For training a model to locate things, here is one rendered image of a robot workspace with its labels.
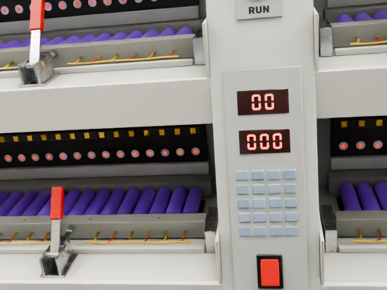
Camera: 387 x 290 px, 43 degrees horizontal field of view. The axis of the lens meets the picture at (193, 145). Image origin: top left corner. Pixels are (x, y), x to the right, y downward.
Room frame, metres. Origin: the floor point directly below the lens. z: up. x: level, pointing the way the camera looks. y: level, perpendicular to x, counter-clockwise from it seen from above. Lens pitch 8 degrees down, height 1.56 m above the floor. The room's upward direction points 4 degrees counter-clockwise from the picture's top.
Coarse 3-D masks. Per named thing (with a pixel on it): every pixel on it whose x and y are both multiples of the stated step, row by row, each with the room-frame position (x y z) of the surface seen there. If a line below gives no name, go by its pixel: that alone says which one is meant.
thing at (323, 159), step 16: (320, 0) 0.63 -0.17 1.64; (320, 16) 0.63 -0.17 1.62; (208, 128) 0.65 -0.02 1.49; (320, 128) 0.63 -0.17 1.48; (208, 144) 0.65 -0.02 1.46; (320, 144) 0.63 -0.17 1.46; (208, 160) 0.65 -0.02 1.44; (320, 160) 0.63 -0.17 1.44; (128, 176) 0.67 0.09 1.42; (320, 176) 0.63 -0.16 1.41
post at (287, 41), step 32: (224, 0) 0.45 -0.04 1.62; (288, 0) 0.44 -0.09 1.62; (224, 32) 0.45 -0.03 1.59; (256, 32) 0.44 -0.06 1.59; (288, 32) 0.44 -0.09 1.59; (224, 64) 0.45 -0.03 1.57; (256, 64) 0.44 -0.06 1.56; (288, 64) 0.44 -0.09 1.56; (224, 128) 0.45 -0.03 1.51; (224, 160) 0.45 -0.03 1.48; (224, 192) 0.45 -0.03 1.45; (224, 224) 0.45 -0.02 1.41; (224, 256) 0.45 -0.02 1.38; (224, 288) 0.45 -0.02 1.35; (320, 288) 0.44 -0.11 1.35
